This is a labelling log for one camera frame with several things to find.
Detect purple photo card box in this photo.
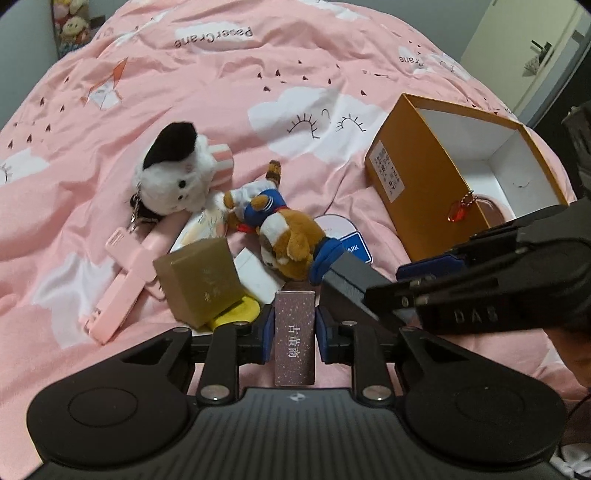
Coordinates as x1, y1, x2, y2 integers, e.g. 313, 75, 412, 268
274, 291, 315, 387

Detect dark grey small box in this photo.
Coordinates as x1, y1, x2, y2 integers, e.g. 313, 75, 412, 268
320, 252, 391, 335

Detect yellow toy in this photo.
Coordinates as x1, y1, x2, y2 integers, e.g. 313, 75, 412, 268
206, 295, 260, 331

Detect blue card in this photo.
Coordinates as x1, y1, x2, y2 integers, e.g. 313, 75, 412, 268
315, 214, 373, 264

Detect gold cardboard box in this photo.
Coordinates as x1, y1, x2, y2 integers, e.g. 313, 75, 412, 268
153, 238, 245, 328

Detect brown blue plush toy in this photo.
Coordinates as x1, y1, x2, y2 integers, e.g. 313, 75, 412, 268
222, 160, 346, 286

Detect orange cardboard box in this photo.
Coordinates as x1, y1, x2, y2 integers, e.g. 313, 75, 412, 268
365, 94, 570, 261

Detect white illustrated card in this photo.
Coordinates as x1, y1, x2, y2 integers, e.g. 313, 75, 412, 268
169, 206, 228, 253

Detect pink patterned bedsheet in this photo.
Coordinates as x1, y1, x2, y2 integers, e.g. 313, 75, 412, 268
0, 0, 591, 480

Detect stuffed toys in background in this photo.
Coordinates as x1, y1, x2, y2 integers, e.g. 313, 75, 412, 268
51, 0, 106, 59

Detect white black plush keychain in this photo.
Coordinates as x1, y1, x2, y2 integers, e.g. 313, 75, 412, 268
130, 121, 235, 222

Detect cupboard door with handle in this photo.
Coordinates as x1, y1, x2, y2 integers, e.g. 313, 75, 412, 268
461, 1, 590, 123

